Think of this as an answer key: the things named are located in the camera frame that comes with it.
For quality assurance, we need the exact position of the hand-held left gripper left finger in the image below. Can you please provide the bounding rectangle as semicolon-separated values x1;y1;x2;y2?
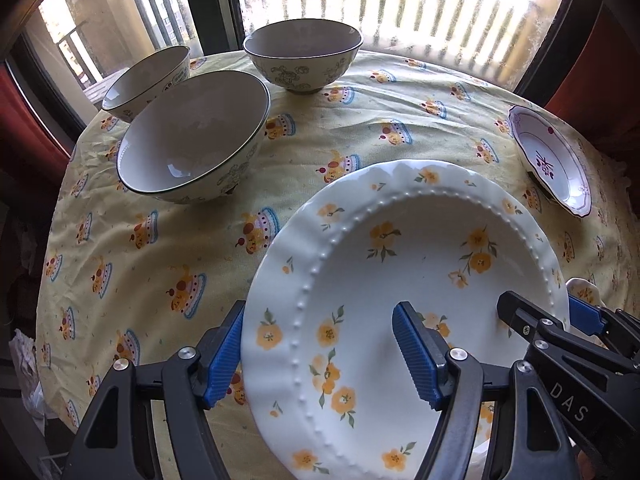
62;301;248;480

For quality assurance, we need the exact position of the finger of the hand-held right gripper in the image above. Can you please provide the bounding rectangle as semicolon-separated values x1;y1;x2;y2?
569;295;640;363
496;290;568;348

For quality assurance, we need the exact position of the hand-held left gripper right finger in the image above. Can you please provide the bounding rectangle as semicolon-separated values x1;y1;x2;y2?
391;301;581;480

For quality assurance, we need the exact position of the small scalloped floral dish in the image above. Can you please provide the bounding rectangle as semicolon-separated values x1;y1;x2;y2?
565;277;606;308

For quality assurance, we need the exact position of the large yellow floral plate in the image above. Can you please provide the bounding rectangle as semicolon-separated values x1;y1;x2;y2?
240;159;571;480

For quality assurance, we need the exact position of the small purple patterned plate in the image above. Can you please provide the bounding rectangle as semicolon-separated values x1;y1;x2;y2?
507;105;592;220

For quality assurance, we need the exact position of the large white patterned bowl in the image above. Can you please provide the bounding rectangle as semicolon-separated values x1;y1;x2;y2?
116;70;272;205

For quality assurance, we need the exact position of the small white patterned bowl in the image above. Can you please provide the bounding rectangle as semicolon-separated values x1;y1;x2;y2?
101;45;192;123
243;19;364;95

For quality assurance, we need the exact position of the yellow printed tablecloth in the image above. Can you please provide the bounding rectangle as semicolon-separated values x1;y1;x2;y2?
35;50;640;480

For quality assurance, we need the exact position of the white lace cloth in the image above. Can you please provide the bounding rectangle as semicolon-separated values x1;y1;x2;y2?
585;140;632;183

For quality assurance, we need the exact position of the white plastic bag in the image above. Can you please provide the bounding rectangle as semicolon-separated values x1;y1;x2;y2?
9;329;48;416

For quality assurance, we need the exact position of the red curtain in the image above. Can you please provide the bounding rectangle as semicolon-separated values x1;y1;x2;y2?
545;5;640;156
0;60;76;181

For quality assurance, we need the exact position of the balcony railing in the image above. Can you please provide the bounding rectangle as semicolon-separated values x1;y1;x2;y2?
120;0;571;86

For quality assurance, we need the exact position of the outdoor air conditioner unit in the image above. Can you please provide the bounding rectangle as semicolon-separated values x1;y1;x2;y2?
82;67;132;107

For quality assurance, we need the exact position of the black window frame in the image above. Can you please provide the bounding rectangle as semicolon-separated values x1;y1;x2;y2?
5;0;606;146

